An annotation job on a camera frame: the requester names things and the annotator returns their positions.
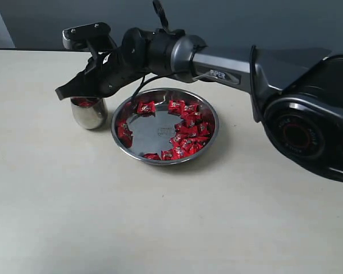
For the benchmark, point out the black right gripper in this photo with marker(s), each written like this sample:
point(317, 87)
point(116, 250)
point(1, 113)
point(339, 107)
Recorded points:
point(102, 77)

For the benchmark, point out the red candy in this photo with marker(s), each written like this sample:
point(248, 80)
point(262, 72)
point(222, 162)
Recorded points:
point(200, 141)
point(124, 133)
point(146, 108)
point(179, 152)
point(189, 109)
point(84, 102)
point(176, 107)

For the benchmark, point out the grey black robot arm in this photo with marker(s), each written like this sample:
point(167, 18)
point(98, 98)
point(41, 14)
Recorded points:
point(297, 95)

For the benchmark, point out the stainless steel cup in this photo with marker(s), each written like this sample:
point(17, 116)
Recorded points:
point(90, 118)

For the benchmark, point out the round stainless steel plate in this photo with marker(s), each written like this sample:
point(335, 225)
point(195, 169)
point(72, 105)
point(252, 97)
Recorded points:
point(155, 136)

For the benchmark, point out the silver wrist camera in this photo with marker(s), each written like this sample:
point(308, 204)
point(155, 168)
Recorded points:
point(95, 34)

